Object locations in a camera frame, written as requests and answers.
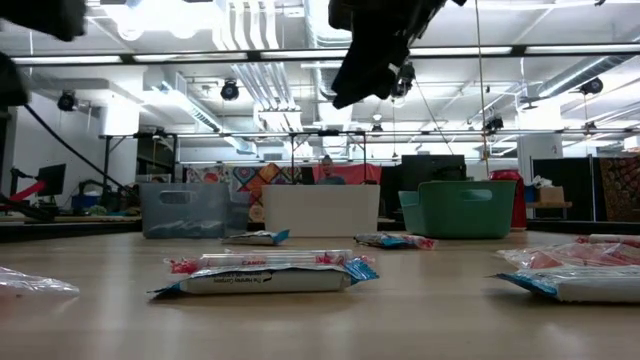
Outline grey translucent plastic bin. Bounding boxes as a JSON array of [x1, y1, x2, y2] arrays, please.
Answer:
[[137, 180, 250, 240]]

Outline person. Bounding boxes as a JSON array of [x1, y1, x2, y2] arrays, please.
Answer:
[[315, 153, 347, 186]]

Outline black partition panel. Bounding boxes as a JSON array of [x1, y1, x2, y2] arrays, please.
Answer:
[[531, 156, 596, 223]]

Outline red cloth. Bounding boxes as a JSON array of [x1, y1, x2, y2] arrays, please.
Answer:
[[312, 163, 383, 186]]

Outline colourful patchwork quilt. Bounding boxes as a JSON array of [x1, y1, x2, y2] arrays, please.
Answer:
[[183, 162, 304, 223]]

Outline thin hanging cable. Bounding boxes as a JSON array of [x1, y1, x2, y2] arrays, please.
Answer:
[[473, 0, 490, 176]]

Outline brown patterned tapestry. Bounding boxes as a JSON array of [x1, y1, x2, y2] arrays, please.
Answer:
[[597, 154, 640, 223]]

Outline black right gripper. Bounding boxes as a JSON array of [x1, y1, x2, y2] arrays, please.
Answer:
[[328, 0, 449, 110]]

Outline wooden side table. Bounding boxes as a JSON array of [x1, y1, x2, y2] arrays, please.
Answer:
[[525, 200, 574, 221]]

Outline white plastic bin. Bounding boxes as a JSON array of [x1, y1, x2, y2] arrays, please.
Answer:
[[261, 183, 382, 239]]

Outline teal plastic bin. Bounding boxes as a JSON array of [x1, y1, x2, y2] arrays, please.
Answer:
[[398, 179, 517, 240]]

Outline small black monitor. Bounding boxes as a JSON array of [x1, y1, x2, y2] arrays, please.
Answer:
[[34, 163, 67, 198]]

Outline large black monitor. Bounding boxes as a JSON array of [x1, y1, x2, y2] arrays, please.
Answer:
[[400, 154, 467, 192]]

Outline blue storage box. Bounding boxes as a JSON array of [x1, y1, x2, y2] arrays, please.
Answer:
[[70, 193, 101, 211]]

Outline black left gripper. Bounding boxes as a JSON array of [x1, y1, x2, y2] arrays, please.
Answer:
[[0, 0, 87, 42]]

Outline cardboard box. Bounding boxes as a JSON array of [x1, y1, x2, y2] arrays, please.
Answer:
[[537, 185, 566, 204]]

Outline black overhead light beam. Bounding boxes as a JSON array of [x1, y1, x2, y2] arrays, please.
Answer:
[[0, 43, 640, 68]]

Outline black ceiling spotlight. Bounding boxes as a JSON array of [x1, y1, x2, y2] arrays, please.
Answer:
[[578, 76, 605, 96], [393, 61, 417, 99], [219, 78, 241, 102], [56, 89, 80, 113]]

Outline red white candy roll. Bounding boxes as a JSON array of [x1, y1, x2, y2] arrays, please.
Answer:
[[399, 234, 437, 251], [164, 252, 375, 275], [576, 233, 640, 246]]

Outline red angled bar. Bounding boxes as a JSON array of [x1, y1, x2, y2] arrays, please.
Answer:
[[0, 179, 47, 211]]

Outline clear bag orange gummies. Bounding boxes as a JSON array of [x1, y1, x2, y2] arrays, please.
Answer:
[[497, 242, 640, 271], [0, 266, 80, 295]]

